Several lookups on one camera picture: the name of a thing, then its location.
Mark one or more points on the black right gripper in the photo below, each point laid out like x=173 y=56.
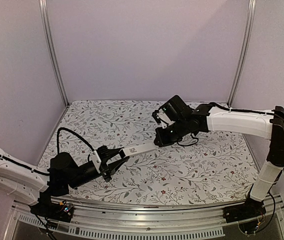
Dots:
x=161 y=139

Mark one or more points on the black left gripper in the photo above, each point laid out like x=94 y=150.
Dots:
x=112 y=167

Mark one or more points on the white remote control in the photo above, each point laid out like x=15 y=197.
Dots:
x=137 y=150

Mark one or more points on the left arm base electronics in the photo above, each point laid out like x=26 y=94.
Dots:
x=62 y=211

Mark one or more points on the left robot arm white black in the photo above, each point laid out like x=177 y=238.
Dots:
x=29 y=184

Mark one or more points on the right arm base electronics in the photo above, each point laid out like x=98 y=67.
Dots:
x=249 y=215

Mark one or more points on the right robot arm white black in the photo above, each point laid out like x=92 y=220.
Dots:
x=176 y=119

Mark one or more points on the floral patterned table mat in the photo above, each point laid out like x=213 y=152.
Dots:
x=218 y=168

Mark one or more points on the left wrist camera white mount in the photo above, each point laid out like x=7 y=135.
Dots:
x=96 y=160

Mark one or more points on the front aluminium rail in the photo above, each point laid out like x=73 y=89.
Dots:
x=98 y=220

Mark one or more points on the right aluminium frame post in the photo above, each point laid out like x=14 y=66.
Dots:
x=243 y=52

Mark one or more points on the aluminium frame post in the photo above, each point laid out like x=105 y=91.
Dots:
x=51 y=51
x=243 y=52

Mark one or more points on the left aluminium frame post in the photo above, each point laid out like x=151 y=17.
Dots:
x=51 y=51

